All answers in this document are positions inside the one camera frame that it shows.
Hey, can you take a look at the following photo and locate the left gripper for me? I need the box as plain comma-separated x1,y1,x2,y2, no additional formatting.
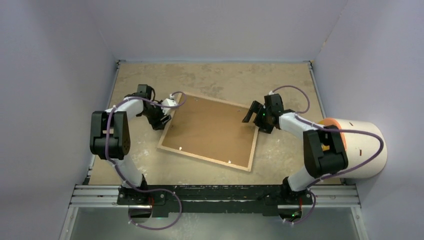
140,102,172,131

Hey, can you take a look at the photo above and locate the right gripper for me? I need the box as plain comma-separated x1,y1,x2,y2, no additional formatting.
241,101,274,135

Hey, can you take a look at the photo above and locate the wooden picture frame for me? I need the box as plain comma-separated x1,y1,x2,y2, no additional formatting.
156,91,260,173

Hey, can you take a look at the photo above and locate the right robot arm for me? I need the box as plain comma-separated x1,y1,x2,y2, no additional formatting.
242,93,349,204

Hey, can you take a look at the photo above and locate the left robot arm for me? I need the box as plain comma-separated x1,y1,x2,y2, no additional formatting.
89,84,179,205

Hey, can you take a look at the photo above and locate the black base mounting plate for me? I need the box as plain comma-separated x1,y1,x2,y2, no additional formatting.
117,184,313,218

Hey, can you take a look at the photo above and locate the white cylinder with orange face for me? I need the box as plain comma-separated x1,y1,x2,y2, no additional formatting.
318,117,388,179

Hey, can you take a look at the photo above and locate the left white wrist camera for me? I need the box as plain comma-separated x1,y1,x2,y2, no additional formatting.
160,94,179,115

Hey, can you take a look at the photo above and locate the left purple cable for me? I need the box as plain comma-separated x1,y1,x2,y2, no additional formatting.
105,91,187,232

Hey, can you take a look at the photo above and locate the aluminium rail frame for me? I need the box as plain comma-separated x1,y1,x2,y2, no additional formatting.
59,184,369,240

